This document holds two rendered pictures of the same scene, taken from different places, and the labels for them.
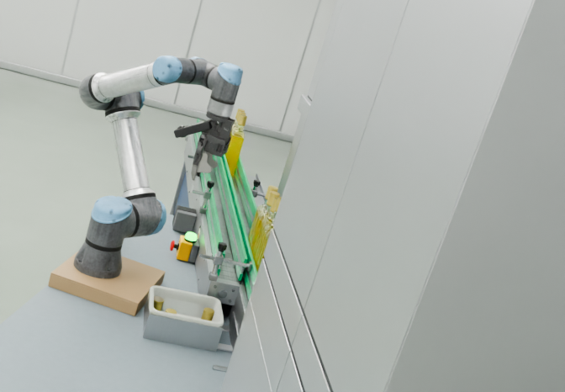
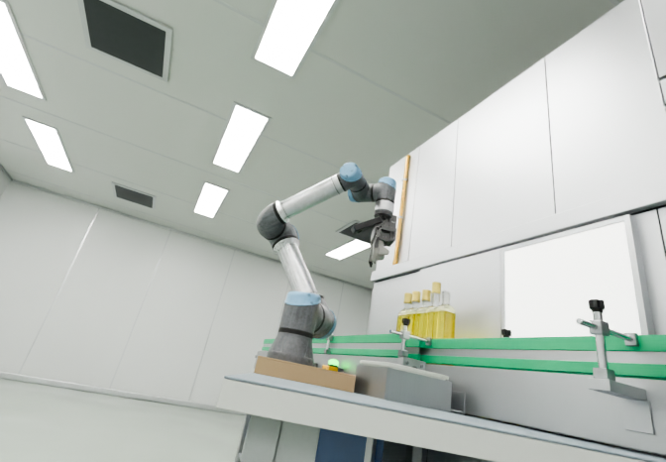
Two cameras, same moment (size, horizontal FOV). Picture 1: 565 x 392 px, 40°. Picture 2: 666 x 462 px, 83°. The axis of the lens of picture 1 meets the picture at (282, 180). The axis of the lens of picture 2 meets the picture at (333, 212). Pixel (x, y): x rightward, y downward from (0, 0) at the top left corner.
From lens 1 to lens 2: 1.64 m
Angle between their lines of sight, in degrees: 40
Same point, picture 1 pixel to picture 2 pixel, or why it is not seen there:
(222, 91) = (388, 192)
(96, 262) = (297, 348)
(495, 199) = not seen: outside the picture
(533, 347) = not seen: outside the picture
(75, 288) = (285, 369)
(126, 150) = (297, 265)
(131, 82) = (316, 192)
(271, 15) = (251, 336)
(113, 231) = (311, 314)
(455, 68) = not seen: outside the picture
